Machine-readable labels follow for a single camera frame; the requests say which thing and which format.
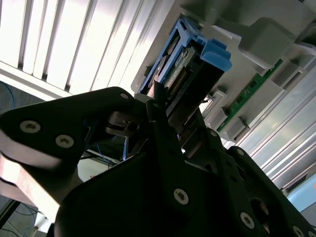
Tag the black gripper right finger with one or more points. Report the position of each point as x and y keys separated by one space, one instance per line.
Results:
x=259 y=192

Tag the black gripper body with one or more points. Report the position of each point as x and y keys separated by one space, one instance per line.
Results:
x=123 y=197

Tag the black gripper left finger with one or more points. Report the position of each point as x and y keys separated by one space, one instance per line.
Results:
x=74 y=116

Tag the hard disk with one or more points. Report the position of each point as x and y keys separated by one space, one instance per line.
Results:
x=197 y=74

